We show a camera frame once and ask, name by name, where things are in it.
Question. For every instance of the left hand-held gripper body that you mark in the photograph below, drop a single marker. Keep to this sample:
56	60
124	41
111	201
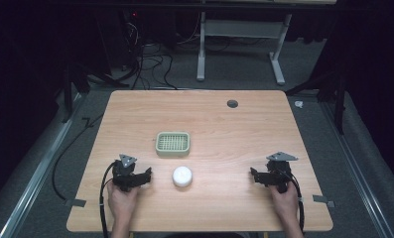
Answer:
125	173

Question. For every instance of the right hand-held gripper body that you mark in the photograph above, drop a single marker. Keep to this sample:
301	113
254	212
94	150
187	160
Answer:
277	173

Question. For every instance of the person's left hand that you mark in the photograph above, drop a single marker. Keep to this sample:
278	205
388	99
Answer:
121	201

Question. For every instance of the person's right hand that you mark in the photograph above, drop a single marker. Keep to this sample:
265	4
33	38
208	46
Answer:
285	203

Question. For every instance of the white round soap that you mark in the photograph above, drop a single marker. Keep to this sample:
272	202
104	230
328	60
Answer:
182	176

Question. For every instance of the green soap dish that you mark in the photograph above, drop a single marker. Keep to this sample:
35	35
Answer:
173	143

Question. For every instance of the grey tape strip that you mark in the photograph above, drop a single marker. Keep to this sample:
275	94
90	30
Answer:
75	203
323	200

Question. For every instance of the grey table grommet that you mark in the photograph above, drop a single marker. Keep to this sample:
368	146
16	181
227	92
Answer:
232	103

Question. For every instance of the small white scrap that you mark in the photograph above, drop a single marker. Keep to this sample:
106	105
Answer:
298	104

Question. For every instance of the black metal stand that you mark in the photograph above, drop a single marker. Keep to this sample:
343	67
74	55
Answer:
333	89
72	89

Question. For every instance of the aluminium floor rail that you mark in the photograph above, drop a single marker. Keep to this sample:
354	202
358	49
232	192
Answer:
356	168
35	178

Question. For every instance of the white metal desk frame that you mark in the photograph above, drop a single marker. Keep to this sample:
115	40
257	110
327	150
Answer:
240	29

